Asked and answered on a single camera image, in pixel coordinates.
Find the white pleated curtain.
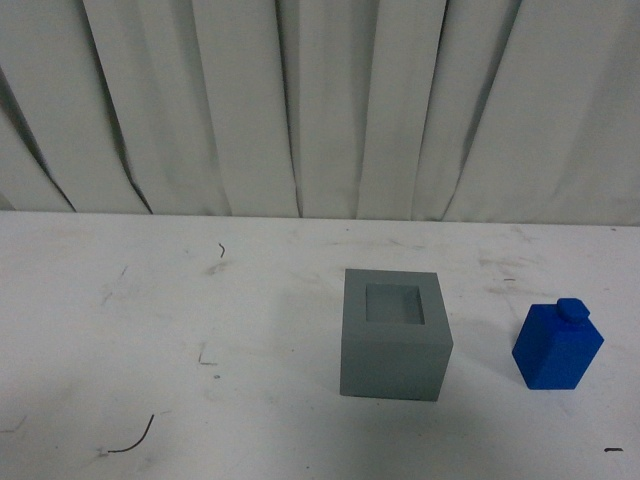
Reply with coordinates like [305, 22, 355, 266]
[1, 1, 639, 225]

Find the gray cube base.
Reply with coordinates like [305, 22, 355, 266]
[339, 269, 453, 401]

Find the blue block part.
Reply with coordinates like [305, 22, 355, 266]
[512, 298, 604, 390]

